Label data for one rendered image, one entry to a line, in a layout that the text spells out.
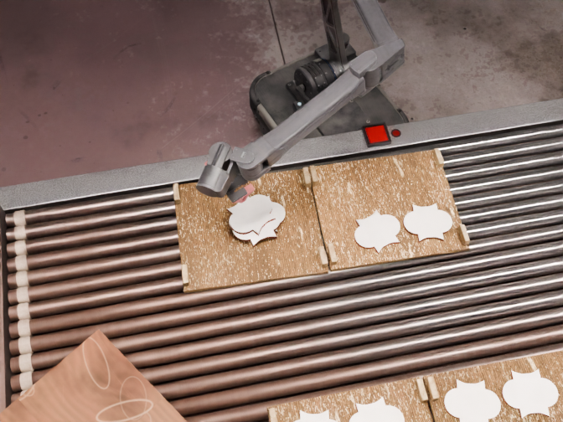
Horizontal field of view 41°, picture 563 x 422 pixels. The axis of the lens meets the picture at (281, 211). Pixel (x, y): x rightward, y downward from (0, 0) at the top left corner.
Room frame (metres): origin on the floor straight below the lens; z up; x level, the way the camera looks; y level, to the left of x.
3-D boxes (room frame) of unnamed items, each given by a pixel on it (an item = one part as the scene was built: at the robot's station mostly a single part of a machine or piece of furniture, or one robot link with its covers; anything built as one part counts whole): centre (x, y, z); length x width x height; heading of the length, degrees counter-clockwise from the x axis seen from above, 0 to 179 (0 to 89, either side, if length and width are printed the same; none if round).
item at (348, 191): (1.13, -0.31, 0.93); 0.41 x 0.35 x 0.02; 102
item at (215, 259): (1.04, 0.09, 0.93); 0.41 x 0.35 x 0.02; 101
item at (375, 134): (1.39, -0.29, 0.92); 0.06 x 0.06 x 0.01; 14
